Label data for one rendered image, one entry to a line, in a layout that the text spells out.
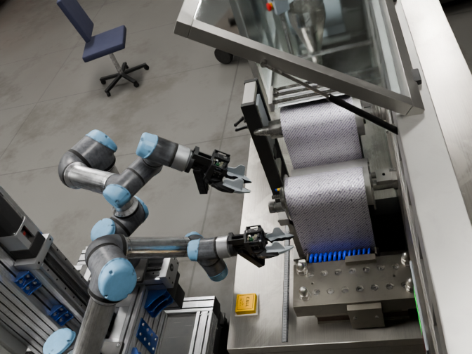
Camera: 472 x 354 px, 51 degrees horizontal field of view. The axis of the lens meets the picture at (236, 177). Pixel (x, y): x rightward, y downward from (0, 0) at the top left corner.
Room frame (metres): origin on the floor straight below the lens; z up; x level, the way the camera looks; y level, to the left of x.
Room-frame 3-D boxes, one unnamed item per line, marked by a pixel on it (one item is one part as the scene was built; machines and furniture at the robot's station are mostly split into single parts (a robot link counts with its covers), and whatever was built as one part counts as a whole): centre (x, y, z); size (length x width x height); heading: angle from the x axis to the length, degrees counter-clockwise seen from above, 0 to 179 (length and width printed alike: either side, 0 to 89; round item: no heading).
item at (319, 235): (1.01, -0.22, 1.11); 0.23 x 0.01 x 0.18; 69
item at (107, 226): (1.57, 0.60, 0.98); 0.13 x 0.12 x 0.14; 126
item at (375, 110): (1.23, -0.50, 1.34); 0.07 x 0.07 x 0.07; 69
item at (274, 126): (1.34, -0.20, 1.34); 0.06 x 0.06 x 0.06; 69
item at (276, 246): (1.05, -0.04, 1.12); 0.09 x 0.03 x 0.06; 60
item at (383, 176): (1.00, -0.41, 1.28); 0.06 x 0.05 x 0.02; 69
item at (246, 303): (1.04, 0.14, 0.91); 0.07 x 0.07 x 0.02; 69
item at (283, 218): (1.15, -0.11, 1.05); 0.06 x 0.05 x 0.31; 69
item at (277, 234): (1.10, -0.06, 1.12); 0.09 x 0.03 x 0.06; 78
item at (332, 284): (0.88, -0.22, 1.00); 0.40 x 0.16 x 0.06; 69
